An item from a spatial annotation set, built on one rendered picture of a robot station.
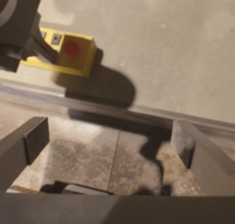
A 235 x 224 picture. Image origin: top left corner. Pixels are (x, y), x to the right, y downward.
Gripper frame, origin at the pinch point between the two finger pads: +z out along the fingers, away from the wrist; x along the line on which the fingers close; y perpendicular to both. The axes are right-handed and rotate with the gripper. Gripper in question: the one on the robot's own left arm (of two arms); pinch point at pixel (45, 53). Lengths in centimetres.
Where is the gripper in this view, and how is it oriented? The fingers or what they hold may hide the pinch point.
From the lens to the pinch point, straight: 36.3
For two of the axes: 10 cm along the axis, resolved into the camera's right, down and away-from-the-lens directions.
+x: 2.4, -9.6, 1.1
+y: 9.7, 2.3, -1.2
